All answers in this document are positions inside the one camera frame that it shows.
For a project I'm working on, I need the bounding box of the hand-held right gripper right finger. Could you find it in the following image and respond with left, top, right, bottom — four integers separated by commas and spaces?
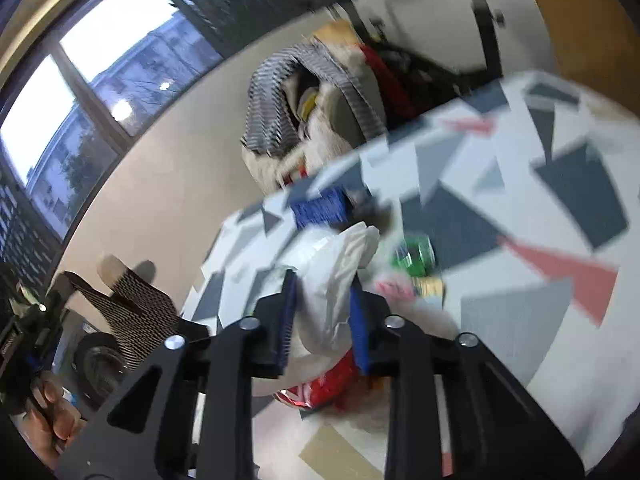
347, 280, 586, 480

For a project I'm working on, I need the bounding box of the yellow packet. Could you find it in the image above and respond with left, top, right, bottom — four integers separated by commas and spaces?
415, 275, 446, 306

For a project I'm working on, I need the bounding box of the geometric patterned tablecloth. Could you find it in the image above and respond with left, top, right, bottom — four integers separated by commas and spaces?
182, 70, 640, 480

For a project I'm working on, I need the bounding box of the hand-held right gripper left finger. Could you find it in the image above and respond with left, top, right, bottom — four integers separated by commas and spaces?
54, 269, 301, 480

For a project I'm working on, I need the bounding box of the red snack packet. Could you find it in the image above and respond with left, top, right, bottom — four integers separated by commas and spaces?
272, 352, 366, 411

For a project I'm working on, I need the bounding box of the wooden door panel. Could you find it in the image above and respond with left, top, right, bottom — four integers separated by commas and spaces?
515, 0, 640, 121

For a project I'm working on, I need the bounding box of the houndstooth patterned cloth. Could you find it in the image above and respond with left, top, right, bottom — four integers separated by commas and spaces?
65, 255, 208, 376

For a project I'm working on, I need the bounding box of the black white striped shirt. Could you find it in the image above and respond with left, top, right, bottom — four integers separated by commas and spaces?
242, 42, 386, 156

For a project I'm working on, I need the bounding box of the washing machine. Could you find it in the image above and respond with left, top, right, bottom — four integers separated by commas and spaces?
50, 330, 136, 411

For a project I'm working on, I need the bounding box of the red scarf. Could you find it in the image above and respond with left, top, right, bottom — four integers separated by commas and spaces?
360, 45, 416, 121

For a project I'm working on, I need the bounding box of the window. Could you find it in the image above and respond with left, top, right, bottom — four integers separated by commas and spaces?
0, 0, 223, 241

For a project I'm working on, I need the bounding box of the black exercise bike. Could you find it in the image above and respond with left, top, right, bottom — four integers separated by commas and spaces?
285, 0, 516, 106

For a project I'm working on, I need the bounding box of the green yarn packet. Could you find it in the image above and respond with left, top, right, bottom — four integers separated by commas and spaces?
392, 235, 436, 278

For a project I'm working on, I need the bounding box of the person's left hand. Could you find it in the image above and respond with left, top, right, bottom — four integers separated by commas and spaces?
22, 375, 88, 471

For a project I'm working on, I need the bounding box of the blue cardboard box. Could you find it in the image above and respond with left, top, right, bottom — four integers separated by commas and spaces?
290, 187, 351, 228

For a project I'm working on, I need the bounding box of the white plastic bag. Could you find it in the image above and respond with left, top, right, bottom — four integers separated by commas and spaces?
280, 222, 381, 361

